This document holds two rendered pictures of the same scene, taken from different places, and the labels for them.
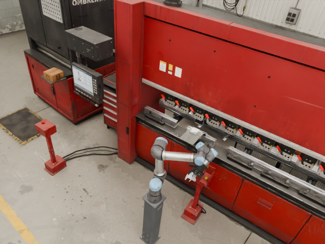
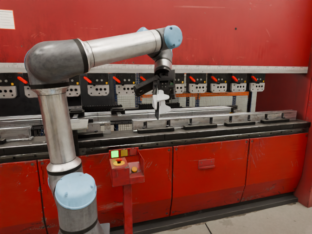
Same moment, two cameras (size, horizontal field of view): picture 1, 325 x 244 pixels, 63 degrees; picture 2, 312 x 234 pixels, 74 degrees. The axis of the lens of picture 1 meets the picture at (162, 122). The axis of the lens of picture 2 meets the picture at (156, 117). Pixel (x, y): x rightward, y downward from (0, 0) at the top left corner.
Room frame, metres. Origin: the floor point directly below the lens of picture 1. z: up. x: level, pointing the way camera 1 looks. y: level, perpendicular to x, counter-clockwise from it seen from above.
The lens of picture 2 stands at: (1.07, 0.27, 1.33)
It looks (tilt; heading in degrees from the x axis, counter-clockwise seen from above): 12 degrees down; 313
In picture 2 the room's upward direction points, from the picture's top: straight up
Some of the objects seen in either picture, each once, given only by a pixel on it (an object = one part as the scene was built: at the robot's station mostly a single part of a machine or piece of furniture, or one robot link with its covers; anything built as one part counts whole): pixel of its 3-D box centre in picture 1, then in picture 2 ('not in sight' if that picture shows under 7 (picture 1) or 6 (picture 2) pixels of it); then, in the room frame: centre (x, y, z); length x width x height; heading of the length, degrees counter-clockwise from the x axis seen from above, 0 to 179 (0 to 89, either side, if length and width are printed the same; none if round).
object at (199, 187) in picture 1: (197, 193); (127, 215); (2.05, -0.52, 0.39); 0.05 x 0.05 x 0.54; 60
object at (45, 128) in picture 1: (50, 146); not in sight; (2.56, 1.48, 0.41); 0.25 x 0.20 x 0.83; 149
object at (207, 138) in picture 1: (200, 136); (84, 128); (2.50, -0.48, 0.92); 0.39 x 0.06 x 0.10; 59
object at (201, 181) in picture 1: (202, 174); (126, 165); (2.05, -0.52, 0.75); 0.20 x 0.16 x 0.18; 60
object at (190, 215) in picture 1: (192, 211); not in sight; (2.03, -0.50, 0.06); 0.25 x 0.20 x 0.12; 150
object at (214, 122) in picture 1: (214, 118); (98, 84); (2.44, -0.58, 1.26); 0.15 x 0.09 x 0.17; 59
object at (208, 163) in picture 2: (264, 203); (206, 164); (1.86, -1.23, 0.59); 0.15 x 0.02 x 0.07; 59
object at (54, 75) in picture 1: (52, 74); not in sight; (3.42, 1.68, 1.04); 0.30 x 0.26 x 0.12; 53
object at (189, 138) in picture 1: (191, 135); (74, 124); (2.40, -0.36, 1.00); 0.26 x 0.18 x 0.01; 149
